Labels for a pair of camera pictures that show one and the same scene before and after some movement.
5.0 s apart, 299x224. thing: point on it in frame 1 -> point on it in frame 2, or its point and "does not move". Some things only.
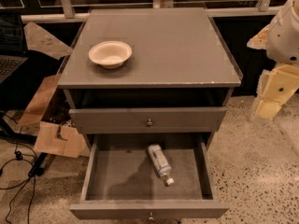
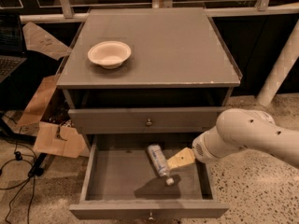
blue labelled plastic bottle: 162,164 does not move
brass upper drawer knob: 149,122 does not move
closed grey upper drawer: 192,119 does not move
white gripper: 282,42 -> 201,149
